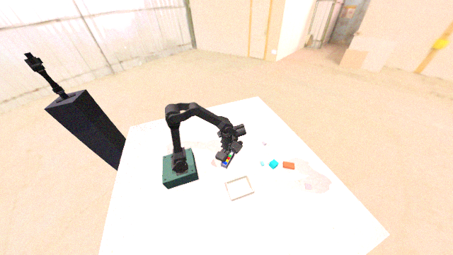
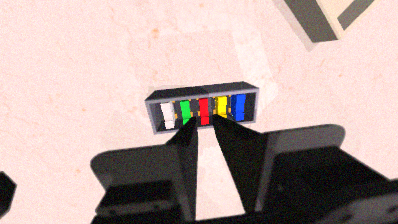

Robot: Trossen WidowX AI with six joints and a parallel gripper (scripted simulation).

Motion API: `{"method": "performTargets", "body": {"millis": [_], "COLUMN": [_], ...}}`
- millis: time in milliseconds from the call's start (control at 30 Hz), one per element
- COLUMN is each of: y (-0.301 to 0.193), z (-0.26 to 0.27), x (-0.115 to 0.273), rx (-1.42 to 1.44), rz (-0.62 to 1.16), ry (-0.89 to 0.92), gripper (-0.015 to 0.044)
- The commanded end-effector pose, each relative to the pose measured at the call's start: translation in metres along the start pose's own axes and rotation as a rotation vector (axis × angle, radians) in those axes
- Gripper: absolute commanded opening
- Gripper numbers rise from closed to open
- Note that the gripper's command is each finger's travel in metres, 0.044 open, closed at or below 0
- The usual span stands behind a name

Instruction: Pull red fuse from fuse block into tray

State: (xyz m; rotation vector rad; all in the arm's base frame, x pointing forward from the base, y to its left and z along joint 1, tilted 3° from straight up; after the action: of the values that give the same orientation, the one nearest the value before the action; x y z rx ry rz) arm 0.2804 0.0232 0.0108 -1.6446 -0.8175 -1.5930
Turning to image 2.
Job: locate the beige square tray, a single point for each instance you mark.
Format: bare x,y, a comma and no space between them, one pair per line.
329,20

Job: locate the green fuse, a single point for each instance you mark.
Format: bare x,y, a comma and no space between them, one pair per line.
185,108

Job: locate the yellow fuse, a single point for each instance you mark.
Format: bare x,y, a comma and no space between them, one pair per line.
220,105

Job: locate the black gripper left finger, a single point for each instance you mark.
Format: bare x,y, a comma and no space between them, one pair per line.
175,160

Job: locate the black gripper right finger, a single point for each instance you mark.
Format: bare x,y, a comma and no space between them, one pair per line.
249,154

